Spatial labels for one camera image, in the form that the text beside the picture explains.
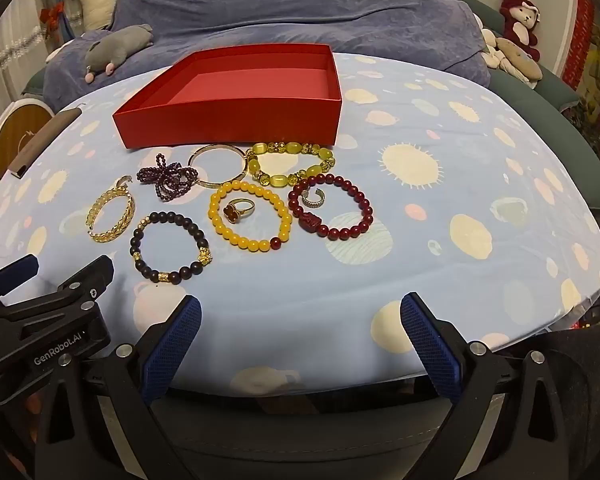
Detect dark bead bracelet gold charms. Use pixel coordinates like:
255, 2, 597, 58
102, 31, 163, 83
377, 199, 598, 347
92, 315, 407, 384
130, 211, 213, 283

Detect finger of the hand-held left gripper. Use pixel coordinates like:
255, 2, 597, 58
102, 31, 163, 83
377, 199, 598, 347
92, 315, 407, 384
0, 254, 40, 311
0, 255, 116, 332

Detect yellow bead bracelet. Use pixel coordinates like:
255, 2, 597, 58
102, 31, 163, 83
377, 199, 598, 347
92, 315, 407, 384
208, 181, 293, 253

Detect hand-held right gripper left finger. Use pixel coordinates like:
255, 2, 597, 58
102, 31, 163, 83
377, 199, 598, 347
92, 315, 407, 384
32, 295, 203, 480

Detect red plush monkey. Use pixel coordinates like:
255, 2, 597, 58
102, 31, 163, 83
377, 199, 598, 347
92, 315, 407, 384
499, 0, 542, 61

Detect silver ring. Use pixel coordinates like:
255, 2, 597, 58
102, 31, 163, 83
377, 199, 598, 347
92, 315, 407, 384
301, 187, 328, 209

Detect white round device wooden top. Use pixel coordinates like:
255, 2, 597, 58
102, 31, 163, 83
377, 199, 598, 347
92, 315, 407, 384
0, 100, 56, 196

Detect grey plush mole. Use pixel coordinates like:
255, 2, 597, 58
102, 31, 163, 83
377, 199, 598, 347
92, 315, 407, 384
82, 24, 154, 83

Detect red wall hanging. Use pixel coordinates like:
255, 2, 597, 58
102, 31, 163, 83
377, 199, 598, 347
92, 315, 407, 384
562, 0, 596, 81

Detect gold ring with red stone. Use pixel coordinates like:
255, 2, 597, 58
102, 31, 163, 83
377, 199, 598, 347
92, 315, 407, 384
223, 198, 257, 224

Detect blue-grey blanket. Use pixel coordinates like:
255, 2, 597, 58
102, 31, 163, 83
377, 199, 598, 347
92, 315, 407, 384
45, 0, 491, 111

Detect red bead bracelet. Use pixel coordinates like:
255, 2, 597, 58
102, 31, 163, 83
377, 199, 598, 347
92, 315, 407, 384
287, 173, 374, 239

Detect blue planet print sheet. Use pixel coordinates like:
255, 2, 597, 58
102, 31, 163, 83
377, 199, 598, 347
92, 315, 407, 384
0, 52, 600, 396

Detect thin gold bangle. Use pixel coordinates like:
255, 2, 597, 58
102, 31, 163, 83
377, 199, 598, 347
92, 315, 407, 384
187, 144, 248, 190

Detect dark purple garnet bracelet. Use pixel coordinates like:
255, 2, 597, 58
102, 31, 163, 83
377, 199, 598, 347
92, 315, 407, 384
136, 153, 198, 201

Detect white curtain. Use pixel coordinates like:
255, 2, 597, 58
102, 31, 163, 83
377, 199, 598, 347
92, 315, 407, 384
0, 0, 71, 92

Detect yellow-green bead bracelet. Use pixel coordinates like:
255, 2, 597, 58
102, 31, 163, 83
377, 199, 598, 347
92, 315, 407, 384
245, 141, 337, 187

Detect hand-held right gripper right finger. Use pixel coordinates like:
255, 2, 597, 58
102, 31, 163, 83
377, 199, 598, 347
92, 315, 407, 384
400, 292, 571, 480

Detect brown pouch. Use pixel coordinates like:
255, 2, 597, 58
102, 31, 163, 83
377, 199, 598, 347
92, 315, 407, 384
11, 105, 88, 180

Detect red cardboard box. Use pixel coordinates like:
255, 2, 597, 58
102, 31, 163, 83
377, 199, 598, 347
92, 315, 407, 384
112, 44, 343, 150

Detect gold chain bracelet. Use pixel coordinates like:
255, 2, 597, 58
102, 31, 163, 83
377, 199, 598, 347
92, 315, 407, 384
86, 176, 137, 245

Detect beige plush toy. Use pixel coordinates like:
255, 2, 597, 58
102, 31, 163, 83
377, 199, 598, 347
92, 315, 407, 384
480, 27, 543, 90

